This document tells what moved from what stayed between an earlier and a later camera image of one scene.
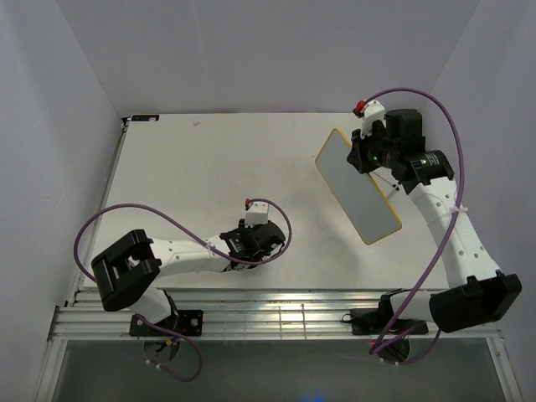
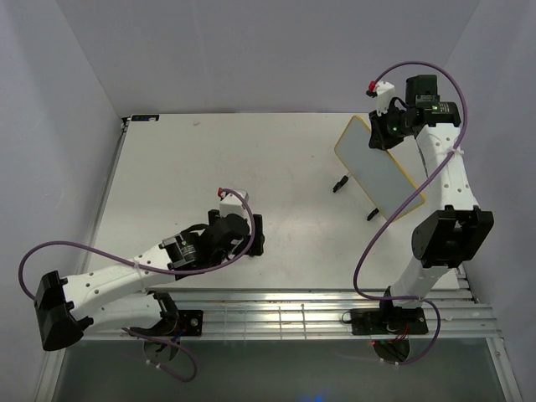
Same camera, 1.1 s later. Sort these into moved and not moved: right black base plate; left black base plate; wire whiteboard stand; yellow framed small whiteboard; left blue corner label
Moved: yellow framed small whiteboard; wire whiteboard stand
Not moved: left blue corner label; right black base plate; left black base plate
